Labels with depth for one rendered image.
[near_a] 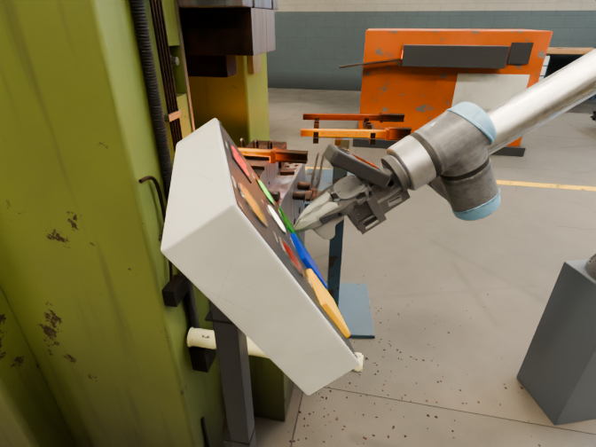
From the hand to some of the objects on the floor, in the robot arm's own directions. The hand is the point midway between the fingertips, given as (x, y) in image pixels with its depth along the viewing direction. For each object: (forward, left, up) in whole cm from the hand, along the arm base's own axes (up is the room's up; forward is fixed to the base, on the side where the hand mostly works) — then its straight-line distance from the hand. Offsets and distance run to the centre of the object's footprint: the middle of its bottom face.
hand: (297, 223), depth 67 cm
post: (+13, +10, -102) cm, 104 cm away
